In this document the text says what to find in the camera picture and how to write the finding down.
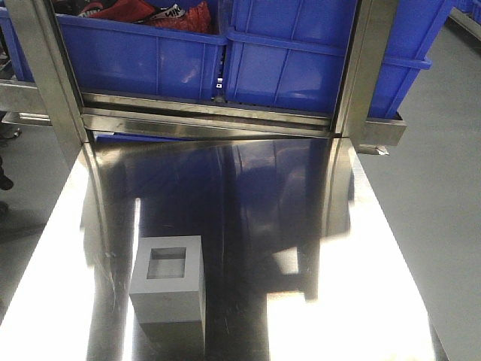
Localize gray square foam base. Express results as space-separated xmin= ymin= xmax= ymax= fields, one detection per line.
xmin=129 ymin=235 xmax=206 ymax=323

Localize red packaged items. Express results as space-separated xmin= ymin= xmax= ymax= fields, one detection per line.
xmin=78 ymin=0 xmax=213 ymax=34

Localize blue bin with red items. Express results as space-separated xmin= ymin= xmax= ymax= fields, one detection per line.
xmin=57 ymin=1 xmax=229 ymax=101

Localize stainless steel shelf frame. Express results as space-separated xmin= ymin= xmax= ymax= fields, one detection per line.
xmin=0 ymin=0 xmax=408 ymax=170

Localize blue plastic bin right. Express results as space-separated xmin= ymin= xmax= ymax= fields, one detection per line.
xmin=225 ymin=1 xmax=453 ymax=119

